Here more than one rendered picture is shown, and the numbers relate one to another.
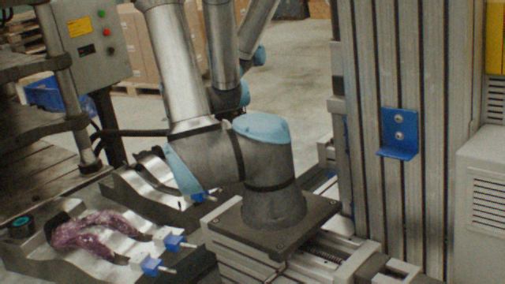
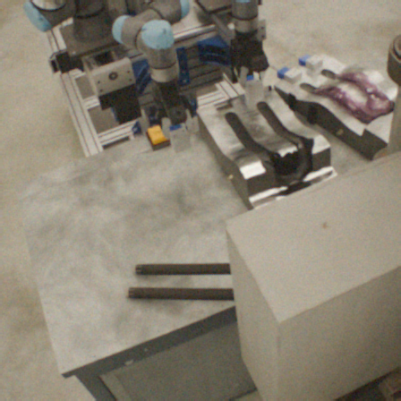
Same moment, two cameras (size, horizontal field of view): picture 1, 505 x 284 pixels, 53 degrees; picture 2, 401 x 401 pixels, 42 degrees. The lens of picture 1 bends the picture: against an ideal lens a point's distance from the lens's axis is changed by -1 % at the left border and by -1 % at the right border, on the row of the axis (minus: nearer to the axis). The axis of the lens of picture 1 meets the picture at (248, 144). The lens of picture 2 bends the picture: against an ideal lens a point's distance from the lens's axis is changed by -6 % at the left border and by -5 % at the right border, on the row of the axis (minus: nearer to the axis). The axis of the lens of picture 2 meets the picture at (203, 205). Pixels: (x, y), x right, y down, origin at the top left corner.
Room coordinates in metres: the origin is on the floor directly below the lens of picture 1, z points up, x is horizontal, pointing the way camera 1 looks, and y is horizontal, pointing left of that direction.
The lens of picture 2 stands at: (2.68, 0.65, 2.00)
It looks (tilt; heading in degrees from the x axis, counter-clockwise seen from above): 50 degrees down; 209
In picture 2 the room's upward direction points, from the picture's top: 10 degrees counter-clockwise
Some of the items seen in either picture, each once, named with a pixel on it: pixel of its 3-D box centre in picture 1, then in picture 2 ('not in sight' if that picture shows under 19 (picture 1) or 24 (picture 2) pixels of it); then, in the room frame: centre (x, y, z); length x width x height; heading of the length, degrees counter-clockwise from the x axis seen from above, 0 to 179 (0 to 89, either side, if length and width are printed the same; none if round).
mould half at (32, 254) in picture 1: (91, 242); (355, 100); (1.29, 0.51, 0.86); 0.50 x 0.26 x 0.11; 60
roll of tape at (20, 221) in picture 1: (22, 226); not in sight; (1.33, 0.70, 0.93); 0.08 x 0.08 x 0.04
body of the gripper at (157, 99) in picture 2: (228, 102); (167, 90); (1.66, 0.04, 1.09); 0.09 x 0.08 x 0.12; 43
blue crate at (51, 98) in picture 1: (57, 91); not in sight; (5.17, 1.86, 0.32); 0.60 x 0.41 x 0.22; 53
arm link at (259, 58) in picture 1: (245, 57); (138, 29); (1.61, -0.04, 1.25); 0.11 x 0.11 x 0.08; 68
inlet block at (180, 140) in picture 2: not in sight; (174, 130); (1.65, 0.03, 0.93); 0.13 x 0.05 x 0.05; 43
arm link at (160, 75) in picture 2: not in sight; (163, 69); (1.67, 0.05, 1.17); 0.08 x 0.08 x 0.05
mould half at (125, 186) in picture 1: (166, 179); (269, 150); (1.60, 0.30, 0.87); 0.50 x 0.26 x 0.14; 43
